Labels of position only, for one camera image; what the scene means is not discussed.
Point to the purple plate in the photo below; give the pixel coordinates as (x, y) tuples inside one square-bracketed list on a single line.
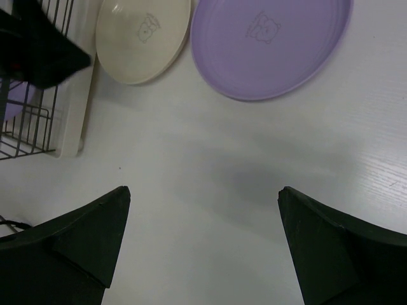
[(19, 93), (258, 50)]

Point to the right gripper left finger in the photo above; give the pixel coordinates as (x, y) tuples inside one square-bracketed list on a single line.
[(67, 260)]

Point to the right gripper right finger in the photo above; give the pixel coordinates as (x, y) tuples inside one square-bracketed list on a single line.
[(340, 259)]

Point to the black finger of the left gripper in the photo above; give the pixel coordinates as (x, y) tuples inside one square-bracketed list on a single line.
[(35, 51)]

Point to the cream plate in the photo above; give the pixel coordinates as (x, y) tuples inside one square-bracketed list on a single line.
[(136, 41)]

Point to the cream drip tray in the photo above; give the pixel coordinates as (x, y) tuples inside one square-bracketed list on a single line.
[(76, 20)]

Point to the black wire dish rack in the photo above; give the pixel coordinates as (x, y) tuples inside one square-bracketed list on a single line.
[(35, 130)]

